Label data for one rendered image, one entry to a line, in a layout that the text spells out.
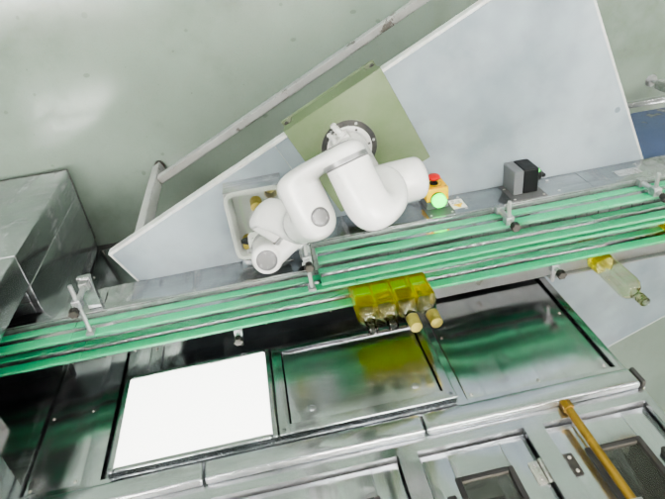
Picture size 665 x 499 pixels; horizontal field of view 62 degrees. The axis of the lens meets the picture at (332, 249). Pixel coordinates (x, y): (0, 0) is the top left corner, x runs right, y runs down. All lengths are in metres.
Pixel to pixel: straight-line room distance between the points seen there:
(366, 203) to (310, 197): 0.12
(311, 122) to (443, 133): 0.43
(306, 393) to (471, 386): 0.45
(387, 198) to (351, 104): 0.56
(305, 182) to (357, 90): 0.53
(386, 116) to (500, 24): 0.41
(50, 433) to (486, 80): 1.59
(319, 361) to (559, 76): 1.10
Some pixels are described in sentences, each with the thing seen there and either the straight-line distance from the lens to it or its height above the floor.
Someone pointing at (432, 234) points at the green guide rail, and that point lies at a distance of 1.66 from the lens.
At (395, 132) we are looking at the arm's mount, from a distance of 1.58.
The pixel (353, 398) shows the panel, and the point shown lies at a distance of 1.53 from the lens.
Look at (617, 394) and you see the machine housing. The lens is 1.63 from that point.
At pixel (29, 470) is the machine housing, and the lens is 1.74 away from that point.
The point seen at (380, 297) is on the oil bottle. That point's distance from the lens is 1.59.
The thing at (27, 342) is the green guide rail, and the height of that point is 0.94.
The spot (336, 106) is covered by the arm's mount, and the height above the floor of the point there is 0.84.
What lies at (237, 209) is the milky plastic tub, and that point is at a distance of 1.69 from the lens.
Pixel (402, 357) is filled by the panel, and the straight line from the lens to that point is 1.62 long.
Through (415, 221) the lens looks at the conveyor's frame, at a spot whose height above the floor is 0.87.
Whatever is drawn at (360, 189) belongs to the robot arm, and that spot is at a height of 1.40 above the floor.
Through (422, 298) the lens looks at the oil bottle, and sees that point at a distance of 1.58.
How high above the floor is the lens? 2.28
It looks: 58 degrees down
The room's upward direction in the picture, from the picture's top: 162 degrees clockwise
